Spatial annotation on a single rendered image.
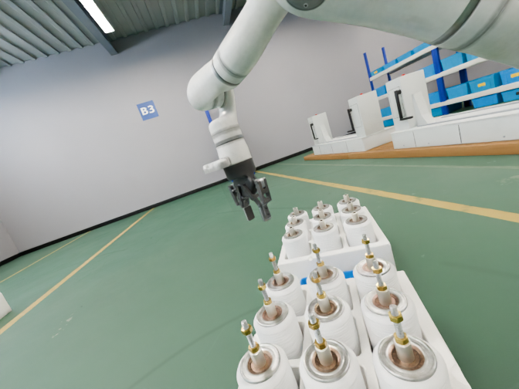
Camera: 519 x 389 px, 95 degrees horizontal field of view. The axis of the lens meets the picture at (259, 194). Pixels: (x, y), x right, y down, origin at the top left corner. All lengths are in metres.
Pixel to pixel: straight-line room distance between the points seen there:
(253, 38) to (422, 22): 0.24
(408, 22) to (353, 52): 7.88
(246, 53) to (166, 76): 6.46
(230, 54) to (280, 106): 6.50
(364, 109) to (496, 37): 3.18
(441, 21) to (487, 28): 0.06
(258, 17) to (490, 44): 0.32
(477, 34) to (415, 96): 2.64
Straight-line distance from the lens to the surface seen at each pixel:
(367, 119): 3.62
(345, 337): 0.56
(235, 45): 0.47
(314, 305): 0.58
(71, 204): 7.37
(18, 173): 7.81
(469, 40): 0.45
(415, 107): 3.07
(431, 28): 0.42
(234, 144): 0.55
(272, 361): 0.51
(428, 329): 0.62
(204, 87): 0.55
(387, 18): 0.40
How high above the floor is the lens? 0.61
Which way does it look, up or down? 11 degrees down
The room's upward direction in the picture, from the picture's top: 19 degrees counter-clockwise
